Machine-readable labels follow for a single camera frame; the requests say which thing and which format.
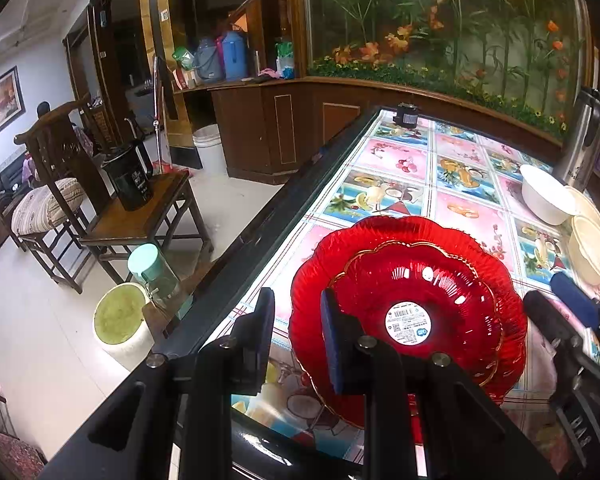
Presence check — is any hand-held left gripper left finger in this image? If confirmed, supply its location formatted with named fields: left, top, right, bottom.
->
left=40, top=287, right=276, bottom=480

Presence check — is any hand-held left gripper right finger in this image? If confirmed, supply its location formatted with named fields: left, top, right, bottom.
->
left=320, top=287, right=546, bottom=480

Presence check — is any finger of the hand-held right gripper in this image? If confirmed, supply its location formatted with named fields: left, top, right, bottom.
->
left=550, top=272, right=600, bottom=328
left=522, top=290, right=588, bottom=351

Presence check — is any cream ribbed bowl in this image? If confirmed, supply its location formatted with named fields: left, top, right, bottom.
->
left=569, top=215, right=600, bottom=283
left=564, top=186, right=600, bottom=228

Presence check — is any large red glass plate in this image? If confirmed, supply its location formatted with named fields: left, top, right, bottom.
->
left=288, top=216, right=528, bottom=431

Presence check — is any white bowl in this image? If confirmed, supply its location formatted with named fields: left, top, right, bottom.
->
left=520, top=164, right=578, bottom=226

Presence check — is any small red glass plate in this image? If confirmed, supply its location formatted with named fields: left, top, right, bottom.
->
left=330, top=240, right=511, bottom=388

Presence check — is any clear bottle with mint lid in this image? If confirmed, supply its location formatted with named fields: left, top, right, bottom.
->
left=127, top=243, right=181, bottom=311

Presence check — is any green topped round stool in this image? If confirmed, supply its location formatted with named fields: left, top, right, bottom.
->
left=94, top=282, right=156, bottom=371

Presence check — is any stainless steel thermos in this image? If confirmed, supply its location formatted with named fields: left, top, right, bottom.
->
left=552, top=87, right=600, bottom=193

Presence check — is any dark wooden chair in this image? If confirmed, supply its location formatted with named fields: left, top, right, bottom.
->
left=15, top=95, right=216, bottom=286

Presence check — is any white bucket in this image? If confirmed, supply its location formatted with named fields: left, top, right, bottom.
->
left=192, top=124, right=229, bottom=176

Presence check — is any fruit print tablecloth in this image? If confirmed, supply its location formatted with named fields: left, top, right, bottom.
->
left=230, top=107, right=600, bottom=466

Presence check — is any wooden cabinet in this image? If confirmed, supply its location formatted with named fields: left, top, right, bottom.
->
left=170, top=75, right=381, bottom=186

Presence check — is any small black device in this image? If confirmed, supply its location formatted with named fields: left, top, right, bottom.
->
left=394, top=102, right=423, bottom=128

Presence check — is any cushioned wooden chair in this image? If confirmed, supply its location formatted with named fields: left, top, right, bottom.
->
left=0, top=177, right=91, bottom=295

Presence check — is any grey thermos jug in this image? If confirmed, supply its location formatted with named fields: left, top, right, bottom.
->
left=195, top=37, right=226, bottom=85

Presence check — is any green and white bag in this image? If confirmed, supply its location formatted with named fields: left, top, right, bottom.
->
left=275, top=39, right=296, bottom=80

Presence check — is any blue thermos jug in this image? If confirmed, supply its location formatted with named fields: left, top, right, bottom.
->
left=221, top=30, right=251, bottom=81

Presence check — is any green packet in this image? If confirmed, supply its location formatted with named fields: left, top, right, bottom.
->
left=172, top=46, right=196, bottom=71

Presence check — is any patterned cloth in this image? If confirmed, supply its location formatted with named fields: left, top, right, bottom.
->
left=0, top=375, right=48, bottom=480

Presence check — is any artificial flower display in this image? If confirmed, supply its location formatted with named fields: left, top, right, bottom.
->
left=305, top=0, right=588, bottom=136

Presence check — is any mop with metal handle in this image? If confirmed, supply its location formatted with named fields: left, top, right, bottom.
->
left=151, top=55, right=173, bottom=171

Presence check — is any framed wall painting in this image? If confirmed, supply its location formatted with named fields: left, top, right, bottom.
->
left=0, top=66, right=26, bottom=148

